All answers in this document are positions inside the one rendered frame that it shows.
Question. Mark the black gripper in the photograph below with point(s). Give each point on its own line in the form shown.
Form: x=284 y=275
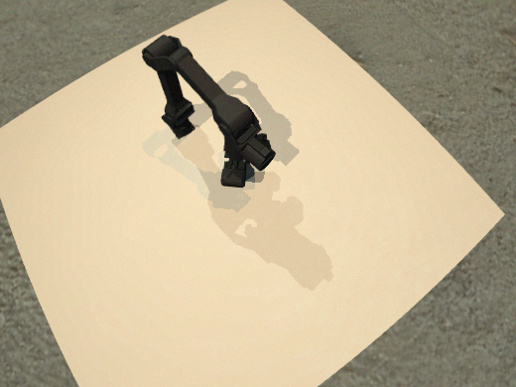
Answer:
x=234 y=171

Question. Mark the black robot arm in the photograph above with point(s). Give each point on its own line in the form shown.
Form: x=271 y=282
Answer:
x=167 y=57

